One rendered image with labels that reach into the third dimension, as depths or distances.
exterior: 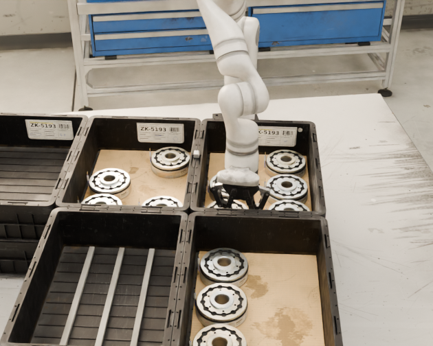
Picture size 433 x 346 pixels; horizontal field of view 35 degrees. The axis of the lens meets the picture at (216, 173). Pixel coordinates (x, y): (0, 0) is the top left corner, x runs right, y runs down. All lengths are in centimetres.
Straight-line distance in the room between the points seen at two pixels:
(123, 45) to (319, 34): 102
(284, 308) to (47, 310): 48
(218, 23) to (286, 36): 223
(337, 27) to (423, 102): 66
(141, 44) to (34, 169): 183
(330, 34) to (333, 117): 146
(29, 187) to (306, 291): 76
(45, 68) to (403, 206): 279
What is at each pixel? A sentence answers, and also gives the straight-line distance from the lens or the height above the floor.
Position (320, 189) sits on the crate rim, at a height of 93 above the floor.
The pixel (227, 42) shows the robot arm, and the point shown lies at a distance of 145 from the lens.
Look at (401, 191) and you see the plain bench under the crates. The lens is 202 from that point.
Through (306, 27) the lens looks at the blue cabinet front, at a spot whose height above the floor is 42.
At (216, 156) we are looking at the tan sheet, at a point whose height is 83.
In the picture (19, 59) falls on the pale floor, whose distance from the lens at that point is 445.
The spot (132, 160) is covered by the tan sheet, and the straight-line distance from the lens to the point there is 186.
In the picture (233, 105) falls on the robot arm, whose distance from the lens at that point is 140.
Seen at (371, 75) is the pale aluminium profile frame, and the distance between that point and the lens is 390.
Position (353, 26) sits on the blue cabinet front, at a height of 41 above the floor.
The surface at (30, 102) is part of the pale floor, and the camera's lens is 394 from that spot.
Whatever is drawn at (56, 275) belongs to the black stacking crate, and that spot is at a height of 83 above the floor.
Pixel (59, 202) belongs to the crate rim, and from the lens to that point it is 157.
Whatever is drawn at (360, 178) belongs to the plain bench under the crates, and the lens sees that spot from 205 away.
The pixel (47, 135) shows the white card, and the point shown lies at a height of 87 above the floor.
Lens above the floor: 187
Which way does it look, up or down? 35 degrees down
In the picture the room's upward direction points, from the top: straight up
